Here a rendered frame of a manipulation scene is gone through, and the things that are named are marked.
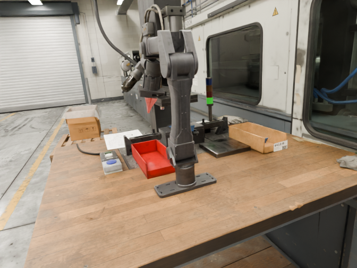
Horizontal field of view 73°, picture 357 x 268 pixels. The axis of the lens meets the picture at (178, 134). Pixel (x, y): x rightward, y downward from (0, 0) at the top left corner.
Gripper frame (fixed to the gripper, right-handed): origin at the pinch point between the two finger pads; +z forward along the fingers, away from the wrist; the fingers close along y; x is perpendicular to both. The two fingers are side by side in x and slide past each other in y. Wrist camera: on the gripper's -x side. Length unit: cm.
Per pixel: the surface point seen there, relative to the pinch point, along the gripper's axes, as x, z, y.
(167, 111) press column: -33.2, 12.3, -15.5
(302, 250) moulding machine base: 17, 70, -94
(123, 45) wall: -939, 90, 0
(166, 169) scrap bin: 20.8, 14.0, -6.3
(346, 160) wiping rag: 35, -1, -66
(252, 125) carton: -7, 6, -54
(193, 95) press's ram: -11.2, -4.9, -21.2
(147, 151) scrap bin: -2.5, 20.8, -2.2
